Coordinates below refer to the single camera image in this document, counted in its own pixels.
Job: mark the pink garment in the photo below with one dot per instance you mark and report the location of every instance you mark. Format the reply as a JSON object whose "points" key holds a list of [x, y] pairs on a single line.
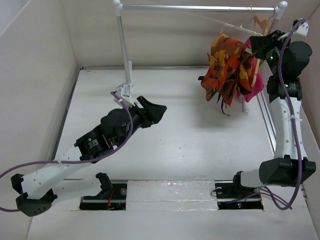
{"points": [[257, 80]]}

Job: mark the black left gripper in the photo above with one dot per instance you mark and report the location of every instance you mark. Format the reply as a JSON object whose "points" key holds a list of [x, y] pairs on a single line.
{"points": [[150, 114]]}

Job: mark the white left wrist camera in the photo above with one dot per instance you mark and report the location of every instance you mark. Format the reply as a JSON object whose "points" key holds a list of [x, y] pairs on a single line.
{"points": [[124, 92]]}

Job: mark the white metal clothes rack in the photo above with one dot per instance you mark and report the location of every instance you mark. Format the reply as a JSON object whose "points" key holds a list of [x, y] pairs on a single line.
{"points": [[277, 11]]}

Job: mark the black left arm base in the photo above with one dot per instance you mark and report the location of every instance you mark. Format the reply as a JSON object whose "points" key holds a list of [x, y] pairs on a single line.
{"points": [[111, 197]]}

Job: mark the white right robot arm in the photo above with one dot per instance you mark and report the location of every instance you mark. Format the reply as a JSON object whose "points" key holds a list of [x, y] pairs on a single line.
{"points": [[290, 165]]}

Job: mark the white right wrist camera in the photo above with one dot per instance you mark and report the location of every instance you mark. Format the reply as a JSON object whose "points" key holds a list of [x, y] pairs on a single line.
{"points": [[301, 29]]}

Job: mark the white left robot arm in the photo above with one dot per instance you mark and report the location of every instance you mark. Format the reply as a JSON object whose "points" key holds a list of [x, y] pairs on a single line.
{"points": [[40, 190]]}

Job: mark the white plastic hanger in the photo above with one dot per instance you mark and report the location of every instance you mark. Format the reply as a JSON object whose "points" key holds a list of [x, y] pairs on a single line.
{"points": [[240, 28]]}

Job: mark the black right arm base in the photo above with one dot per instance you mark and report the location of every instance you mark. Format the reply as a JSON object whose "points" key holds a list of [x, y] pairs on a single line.
{"points": [[231, 195]]}

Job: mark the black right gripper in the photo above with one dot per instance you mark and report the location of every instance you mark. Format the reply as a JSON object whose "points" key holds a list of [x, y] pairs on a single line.
{"points": [[260, 44]]}

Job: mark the orange camouflage trousers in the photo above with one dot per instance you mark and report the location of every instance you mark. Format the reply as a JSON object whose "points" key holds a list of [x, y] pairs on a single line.
{"points": [[230, 69]]}

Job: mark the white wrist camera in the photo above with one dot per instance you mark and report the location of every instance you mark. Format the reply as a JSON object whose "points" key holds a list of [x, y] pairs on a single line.
{"points": [[124, 92], [301, 29]]}

